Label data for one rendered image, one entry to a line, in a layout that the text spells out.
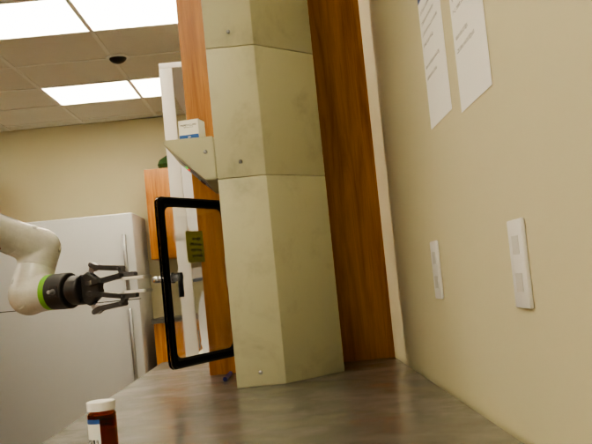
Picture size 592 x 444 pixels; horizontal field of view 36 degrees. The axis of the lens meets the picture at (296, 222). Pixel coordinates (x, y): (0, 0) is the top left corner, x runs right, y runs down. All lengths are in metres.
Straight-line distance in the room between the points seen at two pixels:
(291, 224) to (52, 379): 5.21
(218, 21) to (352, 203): 0.63
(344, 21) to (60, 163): 5.58
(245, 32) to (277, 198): 0.39
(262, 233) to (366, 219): 0.46
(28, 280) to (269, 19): 0.91
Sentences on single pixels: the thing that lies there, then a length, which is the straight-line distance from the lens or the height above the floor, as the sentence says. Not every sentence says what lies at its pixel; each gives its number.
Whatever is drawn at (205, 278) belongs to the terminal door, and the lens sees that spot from 2.26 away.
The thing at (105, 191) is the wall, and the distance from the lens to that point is 7.79.
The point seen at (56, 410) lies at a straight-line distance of 7.20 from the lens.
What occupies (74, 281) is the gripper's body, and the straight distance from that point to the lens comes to 2.36.
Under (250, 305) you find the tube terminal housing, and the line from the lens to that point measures 2.06.
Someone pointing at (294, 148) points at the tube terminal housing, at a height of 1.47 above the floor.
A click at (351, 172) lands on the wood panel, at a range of 2.45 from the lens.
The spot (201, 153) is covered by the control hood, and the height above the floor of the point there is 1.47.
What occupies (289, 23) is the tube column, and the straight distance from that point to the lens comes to 2.23.
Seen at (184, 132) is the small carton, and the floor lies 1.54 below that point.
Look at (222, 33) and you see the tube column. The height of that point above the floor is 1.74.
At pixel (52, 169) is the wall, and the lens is 7.91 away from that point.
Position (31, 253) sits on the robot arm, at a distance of 2.48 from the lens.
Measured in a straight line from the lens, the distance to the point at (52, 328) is 7.16.
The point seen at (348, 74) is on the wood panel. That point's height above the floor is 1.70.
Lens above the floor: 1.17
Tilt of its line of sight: 4 degrees up
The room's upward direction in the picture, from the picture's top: 6 degrees counter-clockwise
